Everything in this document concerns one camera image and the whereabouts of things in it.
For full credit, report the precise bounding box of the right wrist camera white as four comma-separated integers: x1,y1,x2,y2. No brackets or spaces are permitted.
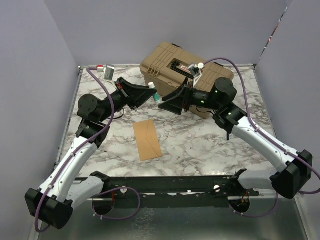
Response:
187,62,205,88

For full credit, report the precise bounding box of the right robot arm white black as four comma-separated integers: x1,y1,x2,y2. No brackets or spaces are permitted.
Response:
159,77,313,199

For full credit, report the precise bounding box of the brown paper envelope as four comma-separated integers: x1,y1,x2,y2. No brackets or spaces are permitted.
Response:
133,119,163,162

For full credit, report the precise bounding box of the tan plastic tool case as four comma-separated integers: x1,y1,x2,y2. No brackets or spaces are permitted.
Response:
139,42,237,119

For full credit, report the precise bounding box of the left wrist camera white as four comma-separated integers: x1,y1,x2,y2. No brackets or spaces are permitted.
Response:
96,64,116,81

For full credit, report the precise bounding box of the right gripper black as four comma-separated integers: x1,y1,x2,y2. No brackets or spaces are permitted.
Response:
159,77,222,115

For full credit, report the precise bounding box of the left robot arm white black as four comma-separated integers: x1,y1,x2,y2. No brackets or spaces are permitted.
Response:
25,77,157,233

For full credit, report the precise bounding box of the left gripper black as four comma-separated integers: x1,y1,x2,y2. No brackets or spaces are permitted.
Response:
98,76,157,123

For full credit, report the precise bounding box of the black mounting base rail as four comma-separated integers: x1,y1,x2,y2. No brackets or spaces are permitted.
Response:
91,171,259,209

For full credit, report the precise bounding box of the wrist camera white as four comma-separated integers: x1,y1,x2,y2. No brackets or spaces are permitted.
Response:
187,62,205,88
96,64,116,81

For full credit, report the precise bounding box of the green white glue stick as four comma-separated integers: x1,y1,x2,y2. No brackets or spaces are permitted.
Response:
147,82,162,105

